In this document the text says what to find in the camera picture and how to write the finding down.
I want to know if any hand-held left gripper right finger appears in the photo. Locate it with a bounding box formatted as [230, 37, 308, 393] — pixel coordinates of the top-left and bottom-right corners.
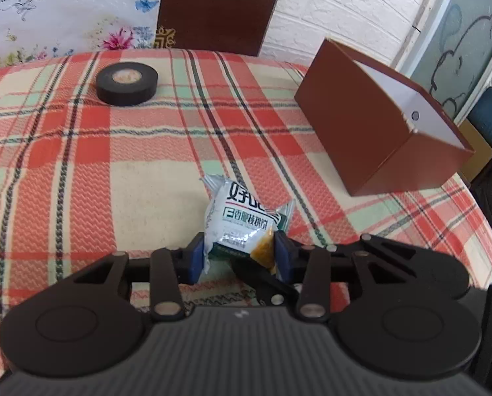
[273, 231, 471, 322]

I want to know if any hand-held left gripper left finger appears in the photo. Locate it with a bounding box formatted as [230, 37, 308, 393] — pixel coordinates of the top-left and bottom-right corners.
[75, 233, 207, 322]

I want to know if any white green snack packet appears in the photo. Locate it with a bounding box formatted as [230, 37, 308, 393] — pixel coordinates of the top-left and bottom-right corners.
[200, 173, 297, 275]

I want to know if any brown cardboard box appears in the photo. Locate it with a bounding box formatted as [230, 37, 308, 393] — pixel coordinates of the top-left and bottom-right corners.
[294, 38, 475, 197]

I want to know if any red plaid blanket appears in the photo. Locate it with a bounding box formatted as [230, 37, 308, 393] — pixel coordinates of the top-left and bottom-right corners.
[0, 48, 492, 380]

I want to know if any black tape roll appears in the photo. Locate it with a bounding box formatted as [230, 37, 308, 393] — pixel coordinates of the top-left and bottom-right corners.
[96, 63, 159, 106]

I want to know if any blue chair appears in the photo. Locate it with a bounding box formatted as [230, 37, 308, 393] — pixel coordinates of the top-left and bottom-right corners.
[469, 86, 492, 143]

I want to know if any brown box lid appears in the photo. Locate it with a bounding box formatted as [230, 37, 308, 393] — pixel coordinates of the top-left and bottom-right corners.
[156, 0, 290, 57]

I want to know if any white floral pillow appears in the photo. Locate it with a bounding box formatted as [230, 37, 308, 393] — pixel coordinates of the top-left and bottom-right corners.
[0, 0, 166, 69]

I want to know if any glass door with cartoon drawing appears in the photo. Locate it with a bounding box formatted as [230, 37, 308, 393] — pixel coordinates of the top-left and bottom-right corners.
[411, 0, 492, 124]

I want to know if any white door frame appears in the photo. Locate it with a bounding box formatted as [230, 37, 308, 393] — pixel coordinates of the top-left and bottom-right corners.
[390, 0, 465, 79]

